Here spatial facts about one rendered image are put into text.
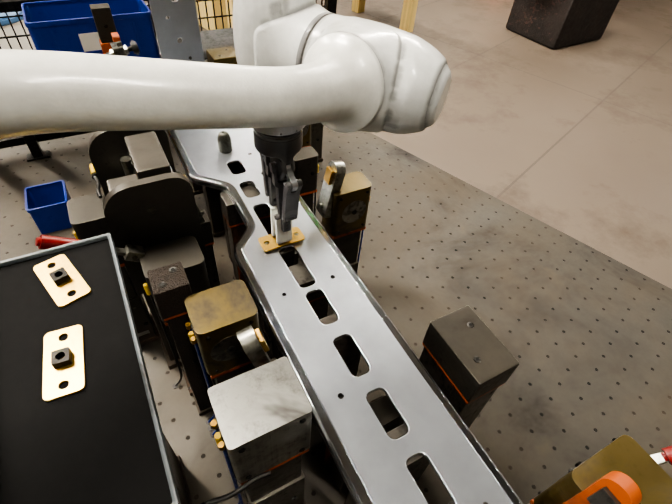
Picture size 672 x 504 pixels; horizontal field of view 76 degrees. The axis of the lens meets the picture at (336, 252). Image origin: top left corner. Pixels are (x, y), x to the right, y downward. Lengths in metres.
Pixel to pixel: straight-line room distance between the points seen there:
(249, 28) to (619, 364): 1.09
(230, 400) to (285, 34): 0.42
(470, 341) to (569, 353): 0.54
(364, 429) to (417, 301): 0.58
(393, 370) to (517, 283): 0.69
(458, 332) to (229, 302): 0.35
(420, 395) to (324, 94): 0.44
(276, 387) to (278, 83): 0.33
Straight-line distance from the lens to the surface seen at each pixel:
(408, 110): 0.49
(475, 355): 0.70
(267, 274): 0.78
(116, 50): 1.07
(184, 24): 1.38
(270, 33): 0.57
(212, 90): 0.40
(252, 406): 0.53
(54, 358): 0.54
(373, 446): 0.63
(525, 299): 1.27
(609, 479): 0.60
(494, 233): 1.42
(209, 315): 0.64
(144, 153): 0.76
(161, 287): 0.66
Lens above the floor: 1.59
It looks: 46 degrees down
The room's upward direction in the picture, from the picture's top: 5 degrees clockwise
